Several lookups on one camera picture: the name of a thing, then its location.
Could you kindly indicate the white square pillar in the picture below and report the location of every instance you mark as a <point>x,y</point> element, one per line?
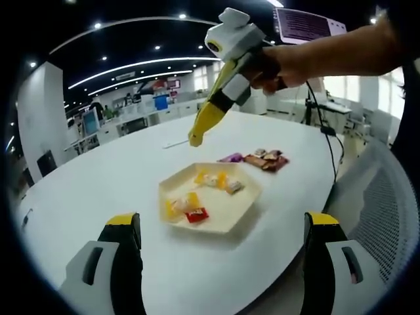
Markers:
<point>42,111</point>

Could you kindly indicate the yellow pastry packet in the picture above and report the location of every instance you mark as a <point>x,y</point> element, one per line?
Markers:
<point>210,178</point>
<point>178,205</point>

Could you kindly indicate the white computer monitor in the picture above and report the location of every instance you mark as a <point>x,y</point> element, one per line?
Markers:
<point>90,122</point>

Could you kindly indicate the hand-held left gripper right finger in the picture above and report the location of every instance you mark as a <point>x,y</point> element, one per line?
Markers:
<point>315,269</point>

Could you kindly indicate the purple snack packet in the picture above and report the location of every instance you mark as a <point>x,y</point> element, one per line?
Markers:
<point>231,158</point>

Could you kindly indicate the person's right hand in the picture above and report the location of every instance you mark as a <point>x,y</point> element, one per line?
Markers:
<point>285,65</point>

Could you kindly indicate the cream hexagonal container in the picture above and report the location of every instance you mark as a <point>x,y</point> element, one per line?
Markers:
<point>216,210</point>

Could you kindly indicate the hanging monitor screen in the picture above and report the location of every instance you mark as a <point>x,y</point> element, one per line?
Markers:
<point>305,24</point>

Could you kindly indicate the person's dark clothed torso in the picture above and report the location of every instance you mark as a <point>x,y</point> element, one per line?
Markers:
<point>405,108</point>

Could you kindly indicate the white office desk row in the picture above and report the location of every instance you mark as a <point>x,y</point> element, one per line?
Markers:
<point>183,108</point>

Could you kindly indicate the cream food tongs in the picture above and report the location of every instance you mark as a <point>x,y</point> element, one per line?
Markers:
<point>198,134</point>

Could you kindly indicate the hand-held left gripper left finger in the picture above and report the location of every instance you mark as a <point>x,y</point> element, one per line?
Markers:
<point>126,269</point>

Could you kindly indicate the red wall poster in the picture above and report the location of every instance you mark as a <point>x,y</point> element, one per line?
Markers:
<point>164,83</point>

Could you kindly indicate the dark red snack packet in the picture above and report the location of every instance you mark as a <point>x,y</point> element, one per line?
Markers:
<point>279,164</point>

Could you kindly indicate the white mesh office chair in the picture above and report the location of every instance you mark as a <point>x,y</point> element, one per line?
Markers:
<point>377,203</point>

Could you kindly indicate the brown biscuit packet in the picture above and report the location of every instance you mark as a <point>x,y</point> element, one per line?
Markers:
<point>257,161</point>

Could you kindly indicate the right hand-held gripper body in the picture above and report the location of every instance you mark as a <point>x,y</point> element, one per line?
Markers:
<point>236,36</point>

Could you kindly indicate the blue box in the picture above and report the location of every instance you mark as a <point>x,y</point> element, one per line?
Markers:
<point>160,102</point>

